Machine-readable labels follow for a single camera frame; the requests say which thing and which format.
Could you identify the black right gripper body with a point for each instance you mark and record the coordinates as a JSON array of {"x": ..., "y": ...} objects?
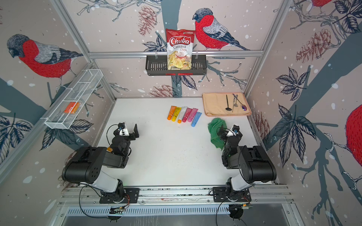
[{"x": 224, "y": 137}]

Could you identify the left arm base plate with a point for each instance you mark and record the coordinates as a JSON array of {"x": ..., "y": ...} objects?
[{"x": 123, "y": 195}]

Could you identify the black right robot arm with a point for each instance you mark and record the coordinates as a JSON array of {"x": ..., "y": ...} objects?
[{"x": 253, "y": 163}]

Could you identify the yellow toothpaste tube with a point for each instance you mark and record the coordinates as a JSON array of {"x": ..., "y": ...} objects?
[{"x": 176, "y": 113}]

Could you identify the aluminium front rail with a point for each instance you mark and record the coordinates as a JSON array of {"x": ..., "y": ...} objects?
[{"x": 199, "y": 195}]

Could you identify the green microfibre cloth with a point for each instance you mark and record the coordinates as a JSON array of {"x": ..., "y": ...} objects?
[{"x": 214, "y": 127}]

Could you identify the black wall basket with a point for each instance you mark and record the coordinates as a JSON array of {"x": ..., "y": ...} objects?
[{"x": 159, "y": 66}]

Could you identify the beige cloth mat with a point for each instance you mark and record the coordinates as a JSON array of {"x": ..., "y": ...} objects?
[{"x": 215, "y": 104}]

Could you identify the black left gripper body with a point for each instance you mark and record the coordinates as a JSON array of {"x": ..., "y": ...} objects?
[{"x": 131, "y": 137}]

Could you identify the white wire shelf basket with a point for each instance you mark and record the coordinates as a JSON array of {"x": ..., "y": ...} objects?
[{"x": 80, "y": 92}]

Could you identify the black ladle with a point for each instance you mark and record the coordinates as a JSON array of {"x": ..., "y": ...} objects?
[{"x": 227, "y": 108}]

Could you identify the purple spoon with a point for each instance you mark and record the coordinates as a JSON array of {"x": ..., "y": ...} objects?
[{"x": 244, "y": 107}]

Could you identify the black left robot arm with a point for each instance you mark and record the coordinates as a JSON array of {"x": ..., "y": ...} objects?
[{"x": 85, "y": 167}]

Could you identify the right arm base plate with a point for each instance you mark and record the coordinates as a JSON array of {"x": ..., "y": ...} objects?
[{"x": 220, "y": 194}]

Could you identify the light pink toothpaste tube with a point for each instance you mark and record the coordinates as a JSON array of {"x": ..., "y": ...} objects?
[{"x": 192, "y": 114}]

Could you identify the white orange-capped toothpaste tube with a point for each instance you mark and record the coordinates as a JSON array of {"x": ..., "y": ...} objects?
[{"x": 181, "y": 114}]

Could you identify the red cassava chips bag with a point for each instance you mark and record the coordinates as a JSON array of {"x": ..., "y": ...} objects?
[{"x": 179, "y": 49}]

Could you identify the dark pink toothpaste tube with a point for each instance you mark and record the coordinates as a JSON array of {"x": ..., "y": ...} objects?
[{"x": 186, "y": 115}]

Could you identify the orange packet in basket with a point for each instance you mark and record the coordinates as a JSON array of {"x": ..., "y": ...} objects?
[{"x": 72, "y": 108}]

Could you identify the light blue toothpaste tube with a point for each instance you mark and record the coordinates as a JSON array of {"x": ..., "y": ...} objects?
[{"x": 196, "y": 119}]

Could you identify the orange toothpaste tube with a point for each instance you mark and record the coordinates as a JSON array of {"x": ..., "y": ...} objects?
[{"x": 171, "y": 112}]

